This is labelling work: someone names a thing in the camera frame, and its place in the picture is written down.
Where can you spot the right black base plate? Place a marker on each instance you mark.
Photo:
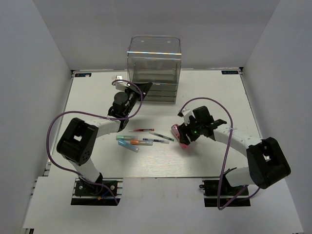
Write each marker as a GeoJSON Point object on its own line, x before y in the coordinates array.
{"type": "Point", "coordinates": [210, 187]}

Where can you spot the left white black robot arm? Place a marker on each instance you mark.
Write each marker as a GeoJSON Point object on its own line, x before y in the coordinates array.
{"type": "Point", "coordinates": [77, 142]}

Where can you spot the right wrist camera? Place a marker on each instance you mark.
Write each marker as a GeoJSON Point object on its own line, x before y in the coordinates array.
{"type": "Point", "coordinates": [185, 114]}

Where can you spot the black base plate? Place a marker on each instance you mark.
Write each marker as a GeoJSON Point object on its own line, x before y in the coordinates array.
{"type": "Point", "coordinates": [210, 187]}
{"type": "Point", "coordinates": [92, 195]}

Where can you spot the blue highlighter marker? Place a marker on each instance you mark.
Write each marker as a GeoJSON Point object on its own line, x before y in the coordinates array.
{"type": "Point", "coordinates": [128, 146]}

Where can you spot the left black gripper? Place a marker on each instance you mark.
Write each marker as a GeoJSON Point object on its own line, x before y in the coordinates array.
{"type": "Point", "coordinates": [145, 87]}

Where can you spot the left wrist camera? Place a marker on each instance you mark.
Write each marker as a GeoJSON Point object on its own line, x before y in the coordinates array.
{"type": "Point", "coordinates": [119, 83]}

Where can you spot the green highlighter marker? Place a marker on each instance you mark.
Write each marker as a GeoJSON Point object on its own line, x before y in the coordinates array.
{"type": "Point", "coordinates": [126, 138]}

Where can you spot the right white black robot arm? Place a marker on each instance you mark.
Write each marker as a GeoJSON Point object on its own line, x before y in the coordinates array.
{"type": "Point", "coordinates": [266, 162]}

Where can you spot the clear plastic drawer organizer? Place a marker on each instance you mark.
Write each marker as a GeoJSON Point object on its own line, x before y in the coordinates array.
{"type": "Point", "coordinates": [155, 59]}

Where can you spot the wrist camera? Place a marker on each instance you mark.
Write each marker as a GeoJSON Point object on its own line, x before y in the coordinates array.
{"type": "Point", "coordinates": [119, 83]}
{"type": "Point", "coordinates": [185, 114]}

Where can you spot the green gel pen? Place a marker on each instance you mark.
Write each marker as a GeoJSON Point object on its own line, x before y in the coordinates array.
{"type": "Point", "coordinates": [161, 136]}

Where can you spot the right blue table sticker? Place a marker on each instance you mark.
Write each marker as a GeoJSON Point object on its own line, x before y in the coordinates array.
{"type": "Point", "coordinates": [229, 72]}

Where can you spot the blue gel pen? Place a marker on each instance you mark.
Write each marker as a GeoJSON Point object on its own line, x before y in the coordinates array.
{"type": "Point", "coordinates": [157, 140]}

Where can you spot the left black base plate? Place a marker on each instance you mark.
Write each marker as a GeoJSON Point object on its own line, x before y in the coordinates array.
{"type": "Point", "coordinates": [92, 195]}

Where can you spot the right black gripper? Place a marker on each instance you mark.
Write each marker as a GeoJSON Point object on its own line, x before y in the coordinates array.
{"type": "Point", "coordinates": [183, 129]}

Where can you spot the orange highlighter marker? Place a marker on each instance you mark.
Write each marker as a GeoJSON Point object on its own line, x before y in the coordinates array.
{"type": "Point", "coordinates": [141, 142]}

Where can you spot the red gel pen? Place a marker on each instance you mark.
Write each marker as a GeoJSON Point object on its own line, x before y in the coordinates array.
{"type": "Point", "coordinates": [141, 130]}

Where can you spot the blue table sticker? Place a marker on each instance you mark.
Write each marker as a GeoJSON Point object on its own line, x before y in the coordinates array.
{"type": "Point", "coordinates": [83, 75]}
{"type": "Point", "coordinates": [229, 72]}

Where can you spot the left blue table sticker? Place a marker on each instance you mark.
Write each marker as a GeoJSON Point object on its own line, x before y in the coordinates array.
{"type": "Point", "coordinates": [83, 75]}

